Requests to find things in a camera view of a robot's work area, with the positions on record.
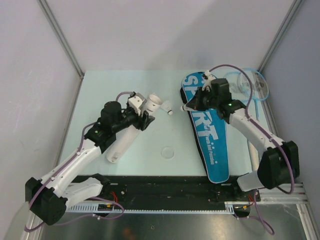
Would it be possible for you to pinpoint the clear tube lid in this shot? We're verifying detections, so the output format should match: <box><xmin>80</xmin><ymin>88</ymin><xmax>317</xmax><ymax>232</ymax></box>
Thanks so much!
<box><xmin>160</xmin><ymin>146</ymin><xmax>175</xmax><ymax>160</ymax></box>

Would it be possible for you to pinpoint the left aluminium corner post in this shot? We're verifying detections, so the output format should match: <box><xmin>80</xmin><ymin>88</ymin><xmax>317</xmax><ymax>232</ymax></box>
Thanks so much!
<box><xmin>36</xmin><ymin>0</ymin><xmax>85</xmax><ymax>77</ymax></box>

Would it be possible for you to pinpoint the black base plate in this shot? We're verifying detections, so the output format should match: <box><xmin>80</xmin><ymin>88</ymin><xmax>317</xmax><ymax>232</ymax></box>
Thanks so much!
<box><xmin>98</xmin><ymin>175</ymin><xmax>261</xmax><ymax>211</ymax></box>

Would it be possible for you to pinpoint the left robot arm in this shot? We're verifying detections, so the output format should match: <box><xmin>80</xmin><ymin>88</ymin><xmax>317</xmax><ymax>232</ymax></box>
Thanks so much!
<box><xmin>25</xmin><ymin>100</ymin><xmax>159</xmax><ymax>226</ymax></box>

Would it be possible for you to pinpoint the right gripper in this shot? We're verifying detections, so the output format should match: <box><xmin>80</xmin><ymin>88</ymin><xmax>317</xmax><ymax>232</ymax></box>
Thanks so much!
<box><xmin>186</xmin><ymin>87</ymin><xmax>219</xmax><ymax>112</ymax></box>

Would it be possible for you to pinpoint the white shuttlecock tube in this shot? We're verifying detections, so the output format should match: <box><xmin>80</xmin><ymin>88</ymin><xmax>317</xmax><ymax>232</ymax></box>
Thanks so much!
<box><xmin>106</xmin><ymin>93</ymin><xmax>163</xmax><ymax>163</ymax></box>

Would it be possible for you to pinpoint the aluminium frame rail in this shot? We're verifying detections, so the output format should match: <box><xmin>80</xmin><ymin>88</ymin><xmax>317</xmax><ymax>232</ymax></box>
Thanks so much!
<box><xmin>61</xmin><ymin>185</ymin><xmax>307</xmax><ymax>215</ymax></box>

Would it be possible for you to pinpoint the aluminium corner post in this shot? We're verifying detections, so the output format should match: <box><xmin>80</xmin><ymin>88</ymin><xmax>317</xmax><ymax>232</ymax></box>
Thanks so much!
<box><xmin>257</xmin><ymin>0</ymin><xmax>305</xmax><ymax>73</ymax></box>
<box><xmin>36</xmin><ymin>0</ymin><xmax>85</xmax><ymax>77</ymax></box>

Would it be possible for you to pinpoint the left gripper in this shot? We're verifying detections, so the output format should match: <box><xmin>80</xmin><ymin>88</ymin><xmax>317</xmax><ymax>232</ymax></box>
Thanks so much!
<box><xmin>112</xmin><ymin>105</ymin><xmax>155</xmax><ymax>133</ymax></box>

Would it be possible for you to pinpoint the white plastic shuttlecock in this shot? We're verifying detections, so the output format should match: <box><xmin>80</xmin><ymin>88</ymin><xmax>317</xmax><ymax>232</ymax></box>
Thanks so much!
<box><xmin>160</xmin><ymin>100</ymin><xmax>173</xmax><ymax>115</ymax></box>
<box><xmin>180</xmin><ymin>104</ymin><xmax>194</xmax><ymax>112</ymax></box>

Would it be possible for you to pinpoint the right aluminium corner post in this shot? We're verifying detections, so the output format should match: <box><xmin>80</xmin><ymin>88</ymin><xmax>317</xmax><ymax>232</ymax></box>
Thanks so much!
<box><xmin>257</xmin><ymin>0</ymin><xmax>305</xmax><ymax>73</ymax></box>

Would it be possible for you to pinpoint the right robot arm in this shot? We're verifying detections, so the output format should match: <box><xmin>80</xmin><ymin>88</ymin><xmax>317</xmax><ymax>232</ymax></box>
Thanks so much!
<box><xmin>181</xmin><ymin>78</ymin><xmax>300</xmax><ymax>201</ymax></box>

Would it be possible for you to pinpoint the blue racket bag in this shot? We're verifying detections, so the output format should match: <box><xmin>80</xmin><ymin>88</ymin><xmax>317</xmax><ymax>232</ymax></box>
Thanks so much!
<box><xmin>179</xmin><ymin>71</ymin><xmax>231</xmax><ymax>185</ymax></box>

